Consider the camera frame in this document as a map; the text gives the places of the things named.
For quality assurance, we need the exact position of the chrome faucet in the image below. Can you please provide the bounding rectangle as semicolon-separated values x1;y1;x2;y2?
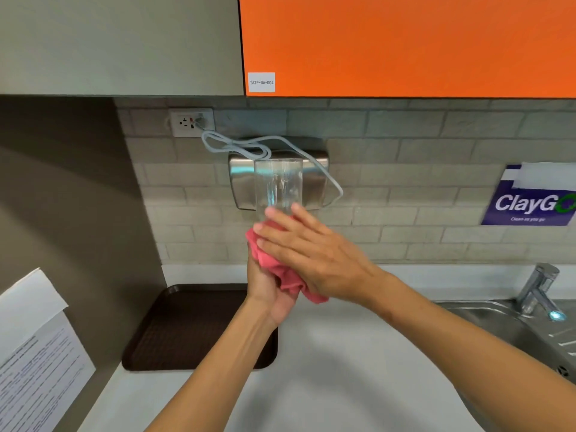
516;263;567;322

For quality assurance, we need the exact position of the blue wall sign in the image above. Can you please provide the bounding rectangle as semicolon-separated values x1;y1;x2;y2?
481;162;576;227

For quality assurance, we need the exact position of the white power cable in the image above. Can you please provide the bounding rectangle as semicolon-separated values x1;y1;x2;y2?
196;118;344;206

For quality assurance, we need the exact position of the white wall socket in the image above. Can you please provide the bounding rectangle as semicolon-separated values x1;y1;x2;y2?
169;108;216;138

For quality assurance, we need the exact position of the stainless steel sink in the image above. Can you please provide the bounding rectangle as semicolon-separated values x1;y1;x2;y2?
433;298;576;432

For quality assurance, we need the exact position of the dark brown tray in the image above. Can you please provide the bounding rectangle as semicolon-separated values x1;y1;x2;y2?
121;283;279;372

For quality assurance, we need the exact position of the printed paper notice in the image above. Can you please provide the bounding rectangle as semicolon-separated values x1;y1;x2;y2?
0;267;97;432

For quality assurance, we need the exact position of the stainless steel hand dryer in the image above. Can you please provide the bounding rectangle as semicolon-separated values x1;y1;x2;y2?
228;150;330;211

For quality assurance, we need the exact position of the person's right forearm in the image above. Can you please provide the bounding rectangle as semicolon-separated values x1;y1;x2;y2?
367;272;576;432

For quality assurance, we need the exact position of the person's left hand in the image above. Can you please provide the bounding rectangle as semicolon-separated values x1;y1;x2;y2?
245;255;300;329

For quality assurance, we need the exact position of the person's right hand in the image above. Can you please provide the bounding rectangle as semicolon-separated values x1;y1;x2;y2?
252;203;388;308

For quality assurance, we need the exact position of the clear drinking glass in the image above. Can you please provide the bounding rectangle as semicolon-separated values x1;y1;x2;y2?
254;158;304;221

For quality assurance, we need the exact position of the person's left forearm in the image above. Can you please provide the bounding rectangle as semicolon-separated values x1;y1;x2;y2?
145;296;278;432

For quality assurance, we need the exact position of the pink cleaning cloth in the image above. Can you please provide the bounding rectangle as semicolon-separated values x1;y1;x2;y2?
245;216;329;305

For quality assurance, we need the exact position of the white label sticker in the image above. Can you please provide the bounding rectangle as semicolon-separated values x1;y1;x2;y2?
247;72;276;93

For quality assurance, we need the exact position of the grey cabinet door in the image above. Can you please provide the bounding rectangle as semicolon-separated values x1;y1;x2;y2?
0;0;244;97

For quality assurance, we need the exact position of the orange cabinet door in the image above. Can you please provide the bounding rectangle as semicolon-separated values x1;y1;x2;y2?
238;0;576;99

